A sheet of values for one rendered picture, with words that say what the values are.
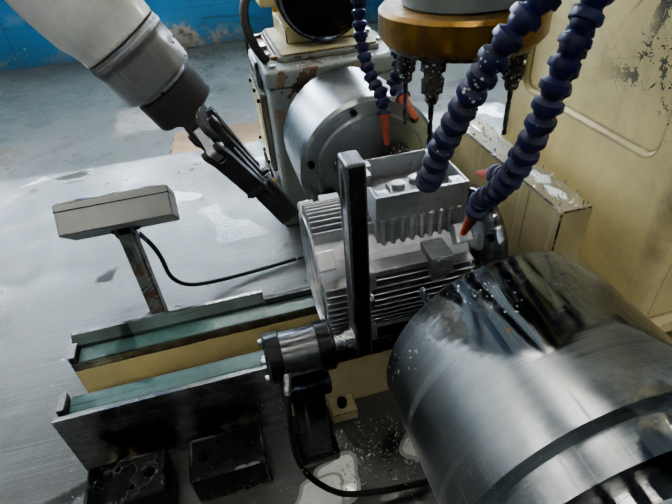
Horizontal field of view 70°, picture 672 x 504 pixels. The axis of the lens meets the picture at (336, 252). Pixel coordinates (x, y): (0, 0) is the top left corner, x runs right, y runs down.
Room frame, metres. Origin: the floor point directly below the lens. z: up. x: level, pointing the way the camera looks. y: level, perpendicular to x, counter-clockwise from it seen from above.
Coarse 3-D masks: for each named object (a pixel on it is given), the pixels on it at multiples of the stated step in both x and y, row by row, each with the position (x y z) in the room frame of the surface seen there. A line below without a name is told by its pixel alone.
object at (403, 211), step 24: (384, 168) 0.59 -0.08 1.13; (408, 168) 0.59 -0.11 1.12; (456, 168) 0.54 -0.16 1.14; (408, 192) 0.49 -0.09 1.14; (432, 192) 0.50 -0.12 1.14; (456, 192) 0.50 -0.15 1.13; (384, 216) 0.49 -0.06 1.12; (408, 216) 0.49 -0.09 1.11; (432, 216) 0.50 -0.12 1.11; (456, 216) 0.50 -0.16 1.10; (384, 240) 0.48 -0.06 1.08
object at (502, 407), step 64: (512, 256) 0.34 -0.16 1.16; (576, 256) 0.35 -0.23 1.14; (448, 320) 0.29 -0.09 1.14; (512, 320) 0.26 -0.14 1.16; (576, 320) 0.25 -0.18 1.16; (640, 320) 0.26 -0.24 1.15; (448, 384) 0.24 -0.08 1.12; (512, 384) 0.21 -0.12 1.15; (576, 384) 0.20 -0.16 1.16; (640, 384) 0.19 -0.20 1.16; (448, 448) 0.20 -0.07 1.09; (512, 448) 0.17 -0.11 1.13; (576, 448) 0.16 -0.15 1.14; (640, 448) 0.15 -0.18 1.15
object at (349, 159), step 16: (352, 160) 0.38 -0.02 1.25; (352, 176) 0.38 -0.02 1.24; (368, 176) 0.38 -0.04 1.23; (352, 192) 0.38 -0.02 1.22; (352, 208) 0.37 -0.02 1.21; (352, 224) 0.37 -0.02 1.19; (352, 240) 0.37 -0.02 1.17; (368, 240) 0.38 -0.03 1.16; (352, 256) 0.37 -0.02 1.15; (368, 256) 0.38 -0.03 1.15; (352, 272) 0.38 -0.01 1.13; (368, 272) 0.38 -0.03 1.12; (352, 288) 0.38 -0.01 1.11; (368, 288) 0.38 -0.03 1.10; (352, 304) 0.38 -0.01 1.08; (368, 304) 0.38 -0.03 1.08; (352, 320) 0.38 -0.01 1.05; (368, 320) 0.38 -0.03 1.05; (368, 336) 0.38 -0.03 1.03; (368, 352) 0.38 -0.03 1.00
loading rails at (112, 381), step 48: (96, 336) 0.51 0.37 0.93; (144, 336) 0.51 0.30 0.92; (192, 336) 0.51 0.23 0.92; (240, 336) 0.52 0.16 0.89; (384, 336) 0.46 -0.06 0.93; (96, 384) 0.47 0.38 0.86; (144, 384) 0.42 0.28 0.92; (192, 384) 0.40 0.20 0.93; (240, 384) 0.41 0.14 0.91; (336, 384) 0.45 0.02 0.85; (384, 384) 0.46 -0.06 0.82; (96, 432) 0.37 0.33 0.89; (144, 432) 0.38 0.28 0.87; (192, 432) 0.40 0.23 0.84
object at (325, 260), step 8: (312, 200) 0.58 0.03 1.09; (456, 224) 0.49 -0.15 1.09; (456, 232) 0.49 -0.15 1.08; (456, 240) 0.48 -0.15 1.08; (464, 240) 0.48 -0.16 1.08; (320, 256) 0.46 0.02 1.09; (328, 256) 0.46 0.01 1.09; (320, 264) 0.45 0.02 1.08; (328, 264) 0.45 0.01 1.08; (320, 272) 0.44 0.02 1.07
